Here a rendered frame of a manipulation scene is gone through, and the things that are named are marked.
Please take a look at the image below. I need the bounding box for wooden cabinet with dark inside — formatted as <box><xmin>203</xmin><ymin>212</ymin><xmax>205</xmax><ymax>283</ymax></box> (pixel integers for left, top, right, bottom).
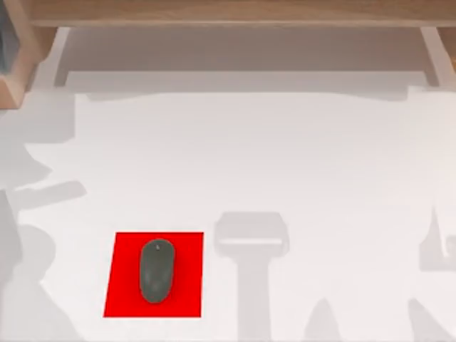
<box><xmin>0</xmin><ymin>0</ymin><xmax>58</xmax><ymax>111</ymax></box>

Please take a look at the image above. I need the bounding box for red square mat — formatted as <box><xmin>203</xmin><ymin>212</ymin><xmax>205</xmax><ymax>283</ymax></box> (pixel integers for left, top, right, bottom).
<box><xmin>103</xmin><ymin>232</ymin><xmax>204</xmax><ymax>318</ymax></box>

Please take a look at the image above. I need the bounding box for dark grey computer mouse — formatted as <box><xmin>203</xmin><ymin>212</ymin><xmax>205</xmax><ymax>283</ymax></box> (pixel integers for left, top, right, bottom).
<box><xmin>138</xmin><ymin>239</ymin><xmax>177</xmax><ymax>305</ymax></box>

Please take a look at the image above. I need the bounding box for wooden shelf unit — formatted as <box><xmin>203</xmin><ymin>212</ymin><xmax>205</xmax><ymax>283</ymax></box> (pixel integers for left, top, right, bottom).
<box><xmin>21</xmin><ymin>0</ymin><xmax>456</xmax><ymax>88</ymax></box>

